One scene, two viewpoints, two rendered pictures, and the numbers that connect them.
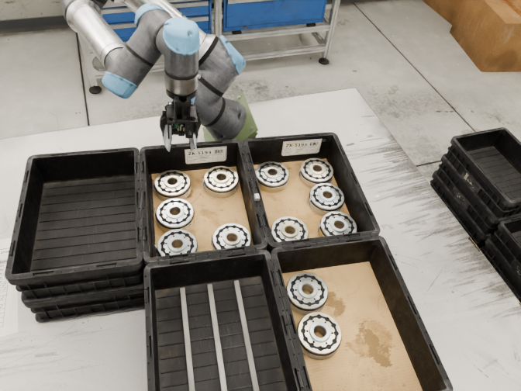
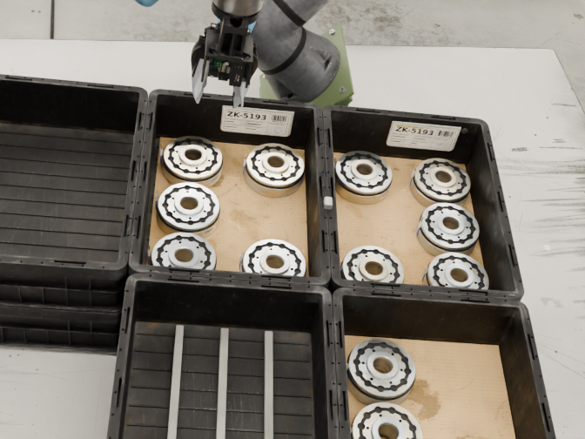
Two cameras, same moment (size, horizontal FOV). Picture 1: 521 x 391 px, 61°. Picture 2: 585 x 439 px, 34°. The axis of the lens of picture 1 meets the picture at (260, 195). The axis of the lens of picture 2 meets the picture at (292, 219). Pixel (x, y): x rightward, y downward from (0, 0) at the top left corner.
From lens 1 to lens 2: 36 cm
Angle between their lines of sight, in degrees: 4
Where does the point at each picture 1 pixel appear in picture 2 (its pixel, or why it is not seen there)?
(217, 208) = (259, 212)
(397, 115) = not seen: outside the picture
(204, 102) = (270, 30)
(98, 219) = (62, 194)
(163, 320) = (141, 368)
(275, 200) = (360, 218)
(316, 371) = not seen: outside the picture
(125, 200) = (110, 172)
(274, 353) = not seen: outside the picture
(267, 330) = (305, 416)
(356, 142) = (531, 147)
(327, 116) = (488, 93)
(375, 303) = (493, 412)
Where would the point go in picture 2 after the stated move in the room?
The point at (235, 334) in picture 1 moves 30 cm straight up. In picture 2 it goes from (251, 412) to (277, 287)
